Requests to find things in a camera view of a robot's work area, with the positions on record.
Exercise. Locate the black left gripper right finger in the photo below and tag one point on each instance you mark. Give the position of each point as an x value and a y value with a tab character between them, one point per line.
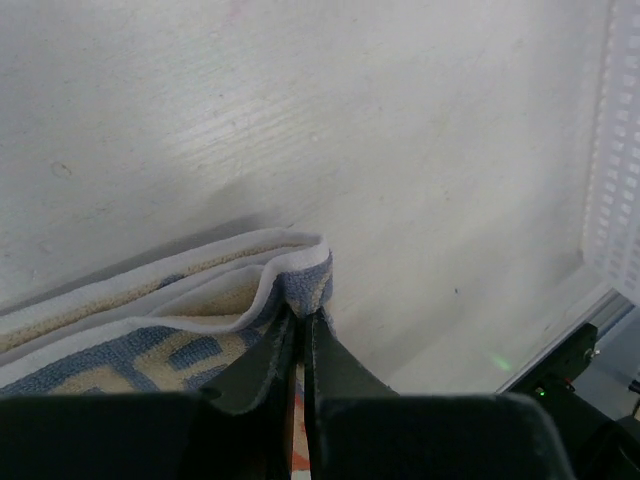
359	428

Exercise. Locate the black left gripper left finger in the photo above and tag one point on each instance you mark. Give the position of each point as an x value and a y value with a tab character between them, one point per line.
236	426

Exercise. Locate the rabbit print towel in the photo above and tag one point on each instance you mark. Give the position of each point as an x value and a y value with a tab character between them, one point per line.
171	325

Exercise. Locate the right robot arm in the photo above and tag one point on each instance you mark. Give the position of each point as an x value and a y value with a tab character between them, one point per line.
598	447

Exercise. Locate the white plastic basket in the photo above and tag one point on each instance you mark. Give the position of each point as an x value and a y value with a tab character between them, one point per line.
611	229

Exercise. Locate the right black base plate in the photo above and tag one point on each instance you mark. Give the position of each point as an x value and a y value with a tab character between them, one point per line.
560	366

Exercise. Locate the aluminium mounting rail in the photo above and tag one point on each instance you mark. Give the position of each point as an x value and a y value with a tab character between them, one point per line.
605	314

